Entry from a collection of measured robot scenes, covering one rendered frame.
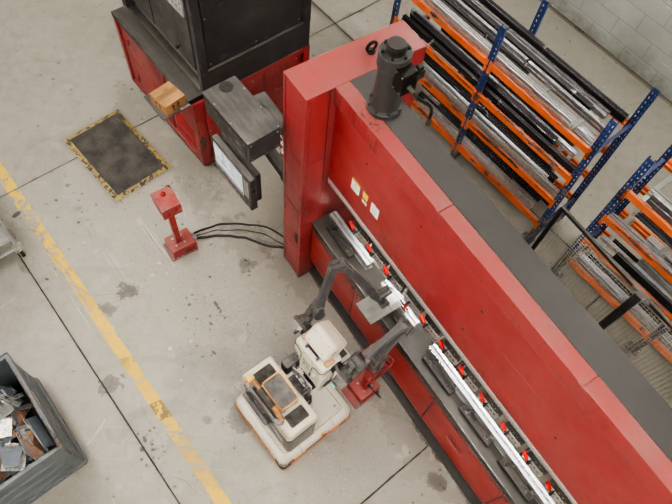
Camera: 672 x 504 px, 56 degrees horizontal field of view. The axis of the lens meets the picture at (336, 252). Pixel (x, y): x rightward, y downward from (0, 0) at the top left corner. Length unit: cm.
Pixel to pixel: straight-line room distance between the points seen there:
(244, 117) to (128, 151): 257
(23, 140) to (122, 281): 183
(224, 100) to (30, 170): 289
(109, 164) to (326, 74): 311
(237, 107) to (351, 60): 76
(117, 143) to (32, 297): 167
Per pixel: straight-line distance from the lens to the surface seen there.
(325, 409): 483
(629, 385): 317
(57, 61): 728
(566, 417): 339
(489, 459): 435
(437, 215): 324
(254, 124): 389
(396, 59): 322
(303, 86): 362
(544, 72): 526
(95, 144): 646
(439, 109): 620
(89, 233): 595
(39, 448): 488
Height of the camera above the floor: 498
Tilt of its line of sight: 62 degrees down
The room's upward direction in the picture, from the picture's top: 9 degrees clockwise
